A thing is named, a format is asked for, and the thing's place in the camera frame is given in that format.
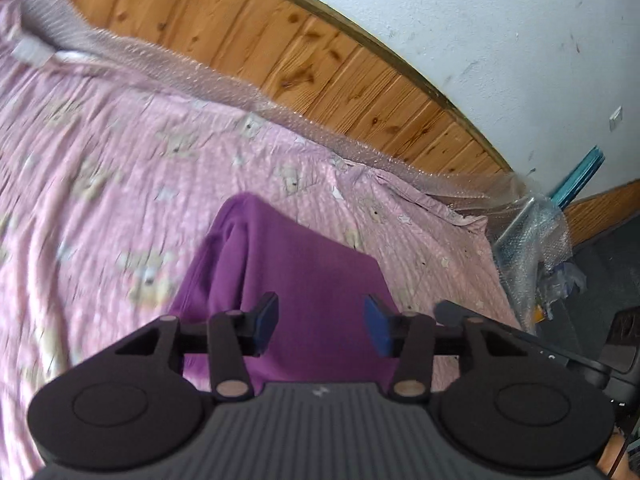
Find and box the purple garment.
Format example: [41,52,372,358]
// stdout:
[169,193,395,389]

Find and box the person's right hand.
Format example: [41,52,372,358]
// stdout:
[597,434,639,480]

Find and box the clear bubble wrap sheet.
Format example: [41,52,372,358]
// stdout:
[22,0,582,326]

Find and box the pink bear-print quilt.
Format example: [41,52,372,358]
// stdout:
[1,0,515,479]

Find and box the blue striped board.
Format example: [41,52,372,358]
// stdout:
[549,146,605,210]

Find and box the wooden headboard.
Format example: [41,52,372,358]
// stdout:
[72,0,639,242]

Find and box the white wall switch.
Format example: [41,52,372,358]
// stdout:
[608,106,623,132]

